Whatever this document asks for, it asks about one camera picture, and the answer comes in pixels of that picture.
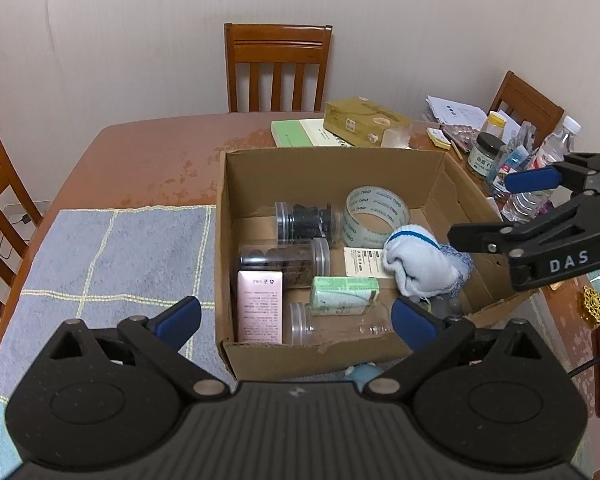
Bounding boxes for pink rectangular box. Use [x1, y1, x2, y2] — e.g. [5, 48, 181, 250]
[236, 270, 285, 345]

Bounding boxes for clear jar of brown cookies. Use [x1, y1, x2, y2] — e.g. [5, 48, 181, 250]
[237, 237, 331, 288]

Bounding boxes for white papers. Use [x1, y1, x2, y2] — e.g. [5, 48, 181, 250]
[424, 95, 487, 127]

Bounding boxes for blue checkered mat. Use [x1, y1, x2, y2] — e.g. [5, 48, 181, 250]
[0, 205, 236, 406]

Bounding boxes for pill blister pack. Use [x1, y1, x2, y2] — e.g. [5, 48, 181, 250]
[441, 123, 485, 144]

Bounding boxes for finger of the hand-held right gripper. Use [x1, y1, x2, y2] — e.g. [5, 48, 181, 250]
[448, 192, 600, 261]
[504, 152, 600, 197]

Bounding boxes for light blue round toy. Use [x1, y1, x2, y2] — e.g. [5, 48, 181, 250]
[345, 364, 386, 393]

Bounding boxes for brown cardboard box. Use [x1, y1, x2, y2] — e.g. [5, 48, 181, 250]
[214, 147, 541, 381]

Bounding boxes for gold ornament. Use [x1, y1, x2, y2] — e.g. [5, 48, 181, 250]
[580, 284, 600, 326]

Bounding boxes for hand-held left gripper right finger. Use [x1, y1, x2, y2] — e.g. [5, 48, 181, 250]
[364, 296, 548, 401]

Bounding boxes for green tissue pack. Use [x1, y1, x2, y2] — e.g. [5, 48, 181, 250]
[310, 276, 381, 316]

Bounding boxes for small jar with yellow lid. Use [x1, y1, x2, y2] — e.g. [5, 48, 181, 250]
[486, 111, 510, 142]

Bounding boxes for holder with pens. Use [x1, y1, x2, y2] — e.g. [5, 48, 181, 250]
[490, 122, 538, 196]

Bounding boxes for blue knit sock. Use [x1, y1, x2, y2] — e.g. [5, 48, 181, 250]
[437, 244, 475, 293]

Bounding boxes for white sock with blue stripes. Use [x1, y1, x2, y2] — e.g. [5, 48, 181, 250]
[382, 226, 461, 297]

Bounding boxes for pencil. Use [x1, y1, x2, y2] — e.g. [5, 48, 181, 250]
[445, 130, 465, 162]

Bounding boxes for green book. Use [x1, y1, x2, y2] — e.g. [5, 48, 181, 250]
[271, 119, 353, 149]

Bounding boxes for clear tape roll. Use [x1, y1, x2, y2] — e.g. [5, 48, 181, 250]
[342, 186, 411, 251]

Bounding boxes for clear water bottle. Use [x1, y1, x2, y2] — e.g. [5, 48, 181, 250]
[501, 190, 556, 223]
[532, 116, 582, 171]

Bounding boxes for clear plastic piece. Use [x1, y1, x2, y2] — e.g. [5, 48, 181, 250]
[381, 127, 412, 149]

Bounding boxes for clear jar of black clips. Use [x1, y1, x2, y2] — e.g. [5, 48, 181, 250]
[275, 201, 343, 246]

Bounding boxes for white power strip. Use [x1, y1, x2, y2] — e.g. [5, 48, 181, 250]
[2, 200, 51, 226]

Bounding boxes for black cable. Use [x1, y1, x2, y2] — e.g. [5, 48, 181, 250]
[569, 352, 600, 378]

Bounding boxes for labelled jar with dark lid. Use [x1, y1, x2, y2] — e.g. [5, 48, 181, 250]
[466, 132, 506, 179]

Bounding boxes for yellow sticky notes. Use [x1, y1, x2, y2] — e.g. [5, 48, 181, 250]
[426, 128, 452, 151]

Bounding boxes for gold cardboard box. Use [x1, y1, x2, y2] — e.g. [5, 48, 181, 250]
[323, 99, 412, 147]

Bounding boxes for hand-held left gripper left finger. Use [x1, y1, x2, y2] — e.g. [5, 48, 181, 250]
[47, 296, 228, 401]

